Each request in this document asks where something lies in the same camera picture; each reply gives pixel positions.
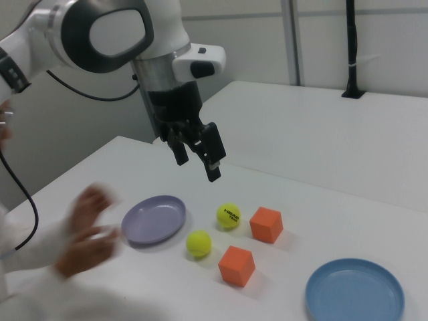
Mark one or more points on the person's left forearm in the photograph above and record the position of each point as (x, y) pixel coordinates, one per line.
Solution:
(50, 227)

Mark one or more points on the purple plate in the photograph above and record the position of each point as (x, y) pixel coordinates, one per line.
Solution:
(150, 220)

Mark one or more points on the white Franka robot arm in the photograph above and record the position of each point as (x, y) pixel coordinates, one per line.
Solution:
(110, 30)

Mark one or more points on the black pole with table clamp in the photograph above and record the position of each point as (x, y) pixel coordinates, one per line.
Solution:
(351, 50)

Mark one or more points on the orange cube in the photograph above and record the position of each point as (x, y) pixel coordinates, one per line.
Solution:
(235, 265)
(265, 224)

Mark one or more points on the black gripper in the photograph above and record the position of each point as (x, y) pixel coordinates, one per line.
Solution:
(177, 107)

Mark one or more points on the plain yellow tennis ball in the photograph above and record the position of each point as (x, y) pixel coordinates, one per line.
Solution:
(199, 242)

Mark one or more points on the person's right forearm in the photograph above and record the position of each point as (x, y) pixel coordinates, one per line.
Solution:
(30, 264)

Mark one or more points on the person's left hand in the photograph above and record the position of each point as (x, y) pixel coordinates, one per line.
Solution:
(90, 207)

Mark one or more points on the person's right hand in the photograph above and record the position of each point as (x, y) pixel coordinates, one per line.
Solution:
(83, 250)

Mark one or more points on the yellow tennis ball HEAD print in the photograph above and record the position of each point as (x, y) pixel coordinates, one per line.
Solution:
(227, 217)

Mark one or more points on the blue plate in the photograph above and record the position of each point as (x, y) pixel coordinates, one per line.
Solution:
(354, 291)

